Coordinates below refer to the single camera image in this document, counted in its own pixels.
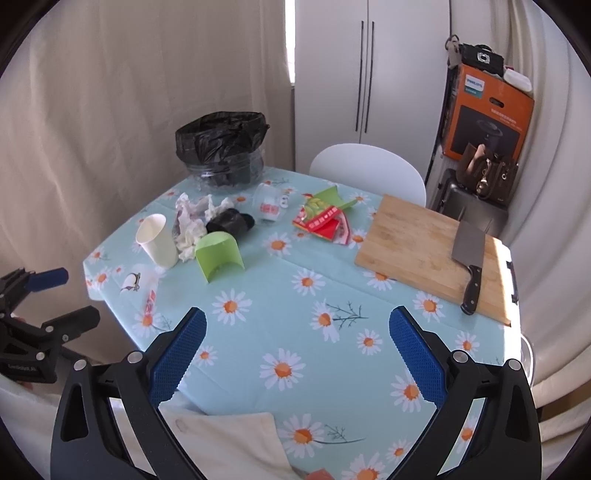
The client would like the clear plastic cup red print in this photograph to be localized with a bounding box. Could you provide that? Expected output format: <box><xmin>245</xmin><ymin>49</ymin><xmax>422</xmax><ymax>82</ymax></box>
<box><xmin>252</xmin><ymin>183</ymin><xmax>290</xmax><ymax>223</ymax></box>

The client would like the frosted plastic cup cartoon print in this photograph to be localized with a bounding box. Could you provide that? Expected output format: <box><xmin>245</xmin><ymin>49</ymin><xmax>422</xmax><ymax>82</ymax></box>
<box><xmin>119</xmin><ymin>264</ymin><xmax>162</xmax><ymax>328</ymax></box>

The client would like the black camera bag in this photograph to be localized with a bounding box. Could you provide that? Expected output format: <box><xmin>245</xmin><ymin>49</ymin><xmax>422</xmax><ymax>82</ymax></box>
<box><xmin>460</xmin><ymin>43</ymin><xmax>505</xmax><ymax>77</ymax></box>

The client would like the white round chair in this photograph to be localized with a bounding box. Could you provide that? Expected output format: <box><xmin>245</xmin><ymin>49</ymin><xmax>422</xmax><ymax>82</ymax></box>
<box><xmin>310</xmin><ymin>143</ymin><xmax>427</xmax><ymax>207</ymax></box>

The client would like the clear trash bin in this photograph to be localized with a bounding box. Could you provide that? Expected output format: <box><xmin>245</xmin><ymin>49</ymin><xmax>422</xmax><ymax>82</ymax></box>
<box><xmin>186</xmin><ymin>149</ymin><xmax>264</xmax><ymax>190</ymax></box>

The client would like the grey small bag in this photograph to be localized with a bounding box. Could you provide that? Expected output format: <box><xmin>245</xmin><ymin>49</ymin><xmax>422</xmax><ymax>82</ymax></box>
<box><xmin>445</xmin><ymin>34</ymin><xmax>462</xmax><ymax>70</ymax></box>

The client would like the white tissue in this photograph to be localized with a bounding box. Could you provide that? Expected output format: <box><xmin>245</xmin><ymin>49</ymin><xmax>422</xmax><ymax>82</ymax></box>
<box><xmin>172</xmin><ymin>193</ymin><xmax>235</xmax><ymax>262</ymax></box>

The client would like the beige curtain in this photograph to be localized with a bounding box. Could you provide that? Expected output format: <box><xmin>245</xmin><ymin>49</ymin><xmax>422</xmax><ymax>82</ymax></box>
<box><xmin>0</xmin><ymin>0</ymin><xmax>297</xmax><ymax>370</ymax></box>

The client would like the orange Philips box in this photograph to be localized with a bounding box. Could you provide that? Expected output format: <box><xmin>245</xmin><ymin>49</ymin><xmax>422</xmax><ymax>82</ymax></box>
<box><xmin>442</xmin><ymin>64</ymin><xmax>535</xmax><ymax>161</ymax></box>

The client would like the daisy print blue tablecloth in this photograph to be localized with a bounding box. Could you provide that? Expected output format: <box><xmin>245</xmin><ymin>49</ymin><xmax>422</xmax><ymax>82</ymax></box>
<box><xmin>84</xmin><ymin>169</ymin><xmax>521</xmax><ymax>479</ymax></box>

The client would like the steel cleaver black handle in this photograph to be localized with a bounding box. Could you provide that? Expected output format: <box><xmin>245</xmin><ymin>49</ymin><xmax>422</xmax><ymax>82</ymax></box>
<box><xmin>452</xmin><ymin>220</ymin><xmax>486</xmax><ymax>315</ymax></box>

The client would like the brown leather handbag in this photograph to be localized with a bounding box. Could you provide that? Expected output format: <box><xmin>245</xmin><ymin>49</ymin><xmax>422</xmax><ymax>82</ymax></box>
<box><xmin>456</xmin><ymin>143</ymin><xmax>519</xmax><ymax>206</ymax></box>

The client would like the white cloth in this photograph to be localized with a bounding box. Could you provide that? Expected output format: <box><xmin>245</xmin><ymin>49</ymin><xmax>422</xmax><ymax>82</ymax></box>
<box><xmin>160</xmin><ymin>408</ymin><xmax>298</xmax><ymax>480</ymax></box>

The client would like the green paper piece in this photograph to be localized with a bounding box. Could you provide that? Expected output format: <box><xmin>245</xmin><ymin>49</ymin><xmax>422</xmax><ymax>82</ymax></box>
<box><xmin>314</xmin><ymin>185</ymin><xmax>356</xmax><ymax>211</ymax></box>

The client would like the white small case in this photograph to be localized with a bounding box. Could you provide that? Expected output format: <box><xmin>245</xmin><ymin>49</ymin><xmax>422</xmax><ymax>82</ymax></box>
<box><xmin>503</xmin><ymin>68</ymin><xmax>533</xmax><ymax>94</ymax></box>

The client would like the black trash bag liner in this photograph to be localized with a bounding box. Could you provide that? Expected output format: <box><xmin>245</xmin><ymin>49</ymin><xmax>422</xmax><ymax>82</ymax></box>
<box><xmin>175</xmin><ymin>111</ymin><xmax>270</xmax><ymax>166</ymax></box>

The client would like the black suitcase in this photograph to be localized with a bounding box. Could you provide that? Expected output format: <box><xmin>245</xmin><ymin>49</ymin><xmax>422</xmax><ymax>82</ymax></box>
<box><xmin>431</xmin><ymin>168</ymin><xmax>509</xmax><ymax>238</ymax></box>

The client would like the bamboo cutting board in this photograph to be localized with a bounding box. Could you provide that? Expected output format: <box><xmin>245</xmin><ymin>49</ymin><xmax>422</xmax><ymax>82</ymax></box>
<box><xmin>355</xmin><ymin>195</ymin><xmax>520</xmax><ymax>326</ymax></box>

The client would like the black wrapper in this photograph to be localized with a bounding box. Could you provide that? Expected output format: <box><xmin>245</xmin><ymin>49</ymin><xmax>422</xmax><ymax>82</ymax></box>
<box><xmin>205</xmin><ymin>208</ymin><xmax>256</xmax><ymax>239</ymax></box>

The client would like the red green snack bag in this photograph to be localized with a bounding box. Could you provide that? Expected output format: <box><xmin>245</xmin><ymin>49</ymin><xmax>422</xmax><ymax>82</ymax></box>
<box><xmin>293</xmin><ymin>197</ymin><xmax>356</xmax><ymax>245</ymax></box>

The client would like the white paper cup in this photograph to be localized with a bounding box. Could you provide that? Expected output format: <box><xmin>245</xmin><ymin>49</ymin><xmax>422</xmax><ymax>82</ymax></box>
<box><xmin>135</xmin><ymin>213</ymin><xmax>178</xmax><ymax>269</ymax></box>

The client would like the white cabinet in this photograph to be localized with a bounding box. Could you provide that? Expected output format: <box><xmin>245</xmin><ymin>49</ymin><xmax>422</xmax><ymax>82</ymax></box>
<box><xmin>294</xmin><ymin>0</ymin><xmax>451</xmax><ymax>176</ymax></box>

